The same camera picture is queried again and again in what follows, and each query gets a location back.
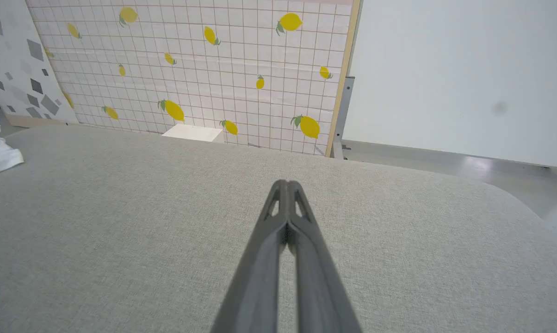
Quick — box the lemon print grid panel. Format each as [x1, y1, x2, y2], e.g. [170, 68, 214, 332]
[25, 0, 363, 158]

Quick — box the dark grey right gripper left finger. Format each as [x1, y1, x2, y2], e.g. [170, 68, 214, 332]
[211, 180, 289, 333]

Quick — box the grey metal panel stand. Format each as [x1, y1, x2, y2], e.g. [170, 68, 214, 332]
[333, 76, 355, 160]

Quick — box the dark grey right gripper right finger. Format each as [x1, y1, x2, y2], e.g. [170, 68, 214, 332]
[288, 180, 363, 333]

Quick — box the white rectangular box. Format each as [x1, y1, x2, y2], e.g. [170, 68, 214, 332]
[161, 123, 224, 143]

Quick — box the grey terrazzo print panel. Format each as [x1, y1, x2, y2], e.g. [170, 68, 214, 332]
[0, 0, 79, 128]

